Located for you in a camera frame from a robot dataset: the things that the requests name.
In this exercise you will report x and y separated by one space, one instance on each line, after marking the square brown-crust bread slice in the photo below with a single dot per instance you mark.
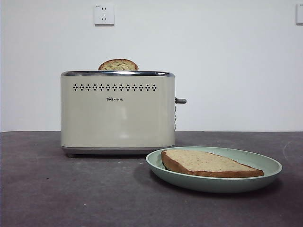
206 163

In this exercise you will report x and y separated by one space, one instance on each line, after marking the pale green round plate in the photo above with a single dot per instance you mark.
210 185

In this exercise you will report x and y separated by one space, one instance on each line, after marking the grey toaster lever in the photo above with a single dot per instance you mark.
181 101

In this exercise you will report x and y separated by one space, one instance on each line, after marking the cream two-slot toaster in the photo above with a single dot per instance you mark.
113 123

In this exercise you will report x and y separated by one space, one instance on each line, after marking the round-topped bread slice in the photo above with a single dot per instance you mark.
118 65

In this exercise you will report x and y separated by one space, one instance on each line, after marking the white wall power socket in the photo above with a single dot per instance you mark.
104 14

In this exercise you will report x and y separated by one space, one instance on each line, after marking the white wall switch plate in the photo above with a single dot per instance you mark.
300 14

